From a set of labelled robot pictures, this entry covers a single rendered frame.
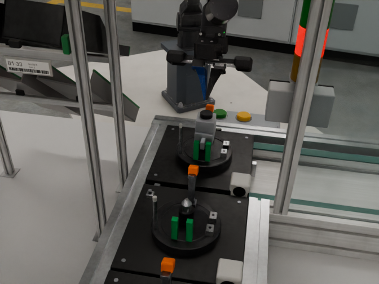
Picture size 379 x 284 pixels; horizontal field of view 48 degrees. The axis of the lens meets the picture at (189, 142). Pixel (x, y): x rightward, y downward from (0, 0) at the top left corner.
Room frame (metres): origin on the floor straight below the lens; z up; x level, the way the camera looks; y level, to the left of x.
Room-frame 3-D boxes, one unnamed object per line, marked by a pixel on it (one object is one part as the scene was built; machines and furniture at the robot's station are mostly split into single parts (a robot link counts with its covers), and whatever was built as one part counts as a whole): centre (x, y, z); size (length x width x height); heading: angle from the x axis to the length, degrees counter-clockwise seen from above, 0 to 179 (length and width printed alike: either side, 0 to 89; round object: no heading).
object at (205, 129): (0.85, -0.04, 1.06); 0.08 x 0.04 x 0.07; 171
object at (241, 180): (0.75, -0.12, 0.97); 0.05 x 0.05 x 0.04; 81
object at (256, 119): (1.06, -0.15, 0.93); 0.21 x 0.07 x 0.06; 81
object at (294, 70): (0.72, -0.21, 1.28); 0.05 x 0.05 x 0.05
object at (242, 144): (0.86, -0.04, 0.96); 0.24 x 0.24 x 0.02; 81
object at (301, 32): (0.72, -0.21, 1.33); 0.05 x 0.05 x 0.05
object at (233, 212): (0.61, 0.00, 1.01); 0.24 x 0.24 x 0.13; 81
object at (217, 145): (0.86, -0.04, 0.98); 0.14 x 0.14 x 0.02
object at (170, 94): (1.34, 0.01, 0.96); 0.15 x 0.15 x 0.20; 27
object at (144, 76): (1.32, 0.05, 0.84); 0.90 x 0.70 x 0.03; 27
